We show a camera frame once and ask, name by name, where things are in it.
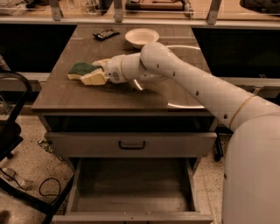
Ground grey drawer cabinet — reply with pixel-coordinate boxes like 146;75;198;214
33;24;216;215

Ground black floor cable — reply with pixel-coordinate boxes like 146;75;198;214
0;166;63;198

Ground metal railing with posts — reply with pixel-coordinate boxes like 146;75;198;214
0;0;280;29

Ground black drawer handle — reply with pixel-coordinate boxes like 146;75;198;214
118;141;146;151

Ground closed grey drawer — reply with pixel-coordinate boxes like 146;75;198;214
45;132;216;158

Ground open bottom drawer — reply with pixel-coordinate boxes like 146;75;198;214
52;158;214;224

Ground green and yellow sponge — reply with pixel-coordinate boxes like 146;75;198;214
67;62;101;80

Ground black chair frame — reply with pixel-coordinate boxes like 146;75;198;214
0;70;74;224

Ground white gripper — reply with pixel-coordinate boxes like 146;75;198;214
80;54;126;86

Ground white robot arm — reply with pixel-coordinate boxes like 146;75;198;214
81;42;280;224

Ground black remote control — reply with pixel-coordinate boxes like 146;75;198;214
93;29;119;41

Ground white bowl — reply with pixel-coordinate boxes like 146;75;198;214
125;28;159;49

